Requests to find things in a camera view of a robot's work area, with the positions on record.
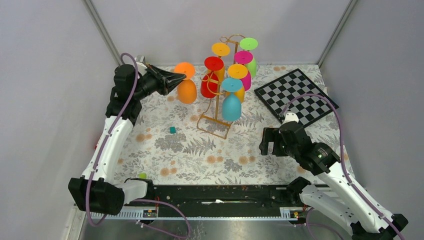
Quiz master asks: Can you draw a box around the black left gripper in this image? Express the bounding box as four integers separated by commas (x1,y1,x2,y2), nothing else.
133,64,187,100

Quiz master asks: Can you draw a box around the orange plastic wine glass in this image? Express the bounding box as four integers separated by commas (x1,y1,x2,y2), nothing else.
174,62,197,104

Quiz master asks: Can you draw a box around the red plastic wine glass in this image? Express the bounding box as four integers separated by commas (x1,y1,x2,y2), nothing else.
200,56,224,99

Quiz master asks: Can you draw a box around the blue plastic wine glass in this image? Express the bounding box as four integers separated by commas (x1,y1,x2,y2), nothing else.
221,77,243,122

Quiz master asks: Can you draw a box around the gold wire wine glass rack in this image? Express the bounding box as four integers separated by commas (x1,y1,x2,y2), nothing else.
196,34,246,140

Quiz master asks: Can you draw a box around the yellow plastic wine glass front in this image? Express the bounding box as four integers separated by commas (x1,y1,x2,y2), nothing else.
211,42,230,82

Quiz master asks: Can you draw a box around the yellow plastic wine glass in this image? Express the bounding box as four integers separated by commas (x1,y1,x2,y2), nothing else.
211,42,230,82
227,63,249,103

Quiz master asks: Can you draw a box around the magenta plastic wine glass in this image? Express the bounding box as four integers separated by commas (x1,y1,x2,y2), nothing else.
234,50,254,91

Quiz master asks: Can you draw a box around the green plastic wine glass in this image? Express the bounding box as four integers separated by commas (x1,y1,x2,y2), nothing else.
239,37,259,78

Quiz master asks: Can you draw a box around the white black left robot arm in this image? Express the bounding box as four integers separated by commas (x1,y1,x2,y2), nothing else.
68,64,192,216

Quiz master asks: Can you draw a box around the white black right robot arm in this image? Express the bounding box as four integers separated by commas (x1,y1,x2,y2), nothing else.
259,121,409,240

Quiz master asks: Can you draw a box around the black white checkerboard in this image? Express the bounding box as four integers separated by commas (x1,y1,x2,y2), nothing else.
253,68,339,127

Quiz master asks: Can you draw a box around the small teal cube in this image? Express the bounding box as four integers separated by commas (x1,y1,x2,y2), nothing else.
169,126,177,134

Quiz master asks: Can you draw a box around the floral patterned table mat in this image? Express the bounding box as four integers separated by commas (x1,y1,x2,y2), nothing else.
105,64,357,186

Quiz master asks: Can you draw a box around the small green ball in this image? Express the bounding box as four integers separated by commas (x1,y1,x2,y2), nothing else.
138,172,147,179

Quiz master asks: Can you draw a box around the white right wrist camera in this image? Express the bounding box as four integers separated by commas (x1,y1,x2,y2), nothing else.
282,111,299,125

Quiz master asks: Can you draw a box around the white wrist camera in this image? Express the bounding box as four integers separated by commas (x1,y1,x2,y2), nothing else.
135,55,147,75
282,111,299,125

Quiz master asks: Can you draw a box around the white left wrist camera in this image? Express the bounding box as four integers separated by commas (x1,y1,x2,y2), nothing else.
135,55,147,75

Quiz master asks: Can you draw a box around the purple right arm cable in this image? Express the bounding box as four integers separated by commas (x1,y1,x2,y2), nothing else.
279,93,407,240

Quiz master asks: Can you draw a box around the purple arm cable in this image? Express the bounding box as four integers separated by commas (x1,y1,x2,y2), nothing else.
279,93,407,240
85,52,192,239

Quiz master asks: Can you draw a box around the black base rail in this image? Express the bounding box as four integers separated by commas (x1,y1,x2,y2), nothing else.
128,185,304,219

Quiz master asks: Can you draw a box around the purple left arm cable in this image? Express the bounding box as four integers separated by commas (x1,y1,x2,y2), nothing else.
85,52,192,239

